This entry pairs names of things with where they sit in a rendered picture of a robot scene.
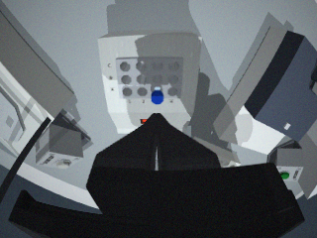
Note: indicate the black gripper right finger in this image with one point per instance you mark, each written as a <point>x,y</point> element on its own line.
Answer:
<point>177,151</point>

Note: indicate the white block with round holes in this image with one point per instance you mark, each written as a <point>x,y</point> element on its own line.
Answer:
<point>166,59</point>

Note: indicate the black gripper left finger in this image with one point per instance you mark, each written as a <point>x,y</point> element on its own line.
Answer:
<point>135,150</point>

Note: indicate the grey bench mat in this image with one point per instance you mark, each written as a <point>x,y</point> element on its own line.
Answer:
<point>64,34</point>

